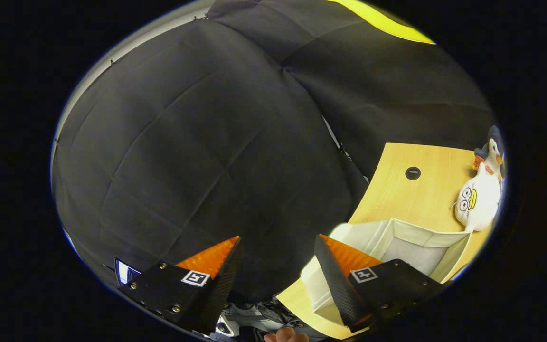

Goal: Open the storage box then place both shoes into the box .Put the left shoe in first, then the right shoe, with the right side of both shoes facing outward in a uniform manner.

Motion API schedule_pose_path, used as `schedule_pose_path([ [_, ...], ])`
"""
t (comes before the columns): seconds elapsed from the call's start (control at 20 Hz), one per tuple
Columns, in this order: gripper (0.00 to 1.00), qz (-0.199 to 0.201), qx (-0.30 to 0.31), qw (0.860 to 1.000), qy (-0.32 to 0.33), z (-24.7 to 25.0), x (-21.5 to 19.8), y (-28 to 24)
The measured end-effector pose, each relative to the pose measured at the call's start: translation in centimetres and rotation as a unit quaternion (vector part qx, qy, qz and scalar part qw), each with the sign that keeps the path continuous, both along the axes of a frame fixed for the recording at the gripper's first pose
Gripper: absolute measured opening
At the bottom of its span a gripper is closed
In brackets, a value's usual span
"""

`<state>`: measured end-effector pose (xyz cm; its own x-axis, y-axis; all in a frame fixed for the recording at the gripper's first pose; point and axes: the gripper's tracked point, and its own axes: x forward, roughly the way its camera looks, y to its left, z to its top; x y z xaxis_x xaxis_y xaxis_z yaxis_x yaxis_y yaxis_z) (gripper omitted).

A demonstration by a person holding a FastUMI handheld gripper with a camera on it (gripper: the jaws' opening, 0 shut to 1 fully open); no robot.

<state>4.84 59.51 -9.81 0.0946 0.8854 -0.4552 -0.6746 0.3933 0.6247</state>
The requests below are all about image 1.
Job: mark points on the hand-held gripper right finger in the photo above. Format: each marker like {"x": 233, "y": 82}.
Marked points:
{"x": 337, "y": 285}

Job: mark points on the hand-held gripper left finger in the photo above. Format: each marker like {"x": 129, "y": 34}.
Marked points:
{"x": 221, "y": 289}

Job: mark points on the grey fabric storage box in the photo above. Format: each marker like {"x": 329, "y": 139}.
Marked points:
{"x": 411, "y": 251}

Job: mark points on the computer monitor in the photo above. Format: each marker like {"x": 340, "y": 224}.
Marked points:
{"x": 124, "y": 273}

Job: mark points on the white duck plush toy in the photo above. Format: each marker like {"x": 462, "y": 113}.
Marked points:
{"x": 480, "y": 204}

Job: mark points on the penguin plush toy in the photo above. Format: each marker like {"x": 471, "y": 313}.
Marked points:
{"x": 494, "y": 142}

